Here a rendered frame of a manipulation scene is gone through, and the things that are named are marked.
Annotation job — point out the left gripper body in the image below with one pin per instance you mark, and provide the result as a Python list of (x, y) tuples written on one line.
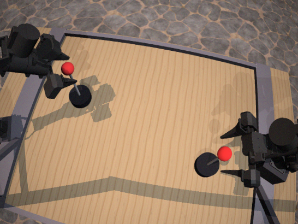
[(54, 82)]

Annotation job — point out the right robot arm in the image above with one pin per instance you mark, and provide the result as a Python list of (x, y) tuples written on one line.
[(284, 134)]

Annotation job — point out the black metal gantry frame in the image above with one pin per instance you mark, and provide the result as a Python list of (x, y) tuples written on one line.
[(267, 207)]

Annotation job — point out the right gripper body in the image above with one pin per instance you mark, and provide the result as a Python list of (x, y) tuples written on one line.
[(252, 176)]

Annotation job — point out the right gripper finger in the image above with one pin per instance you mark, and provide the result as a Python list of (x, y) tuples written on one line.
[(236, 131), (238, 173)]

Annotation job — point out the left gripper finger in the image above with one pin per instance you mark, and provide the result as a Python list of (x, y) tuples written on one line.
[(62, 57), (67, 81)]

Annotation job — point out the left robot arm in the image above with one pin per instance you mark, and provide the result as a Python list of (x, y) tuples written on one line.
[(18, 46)]

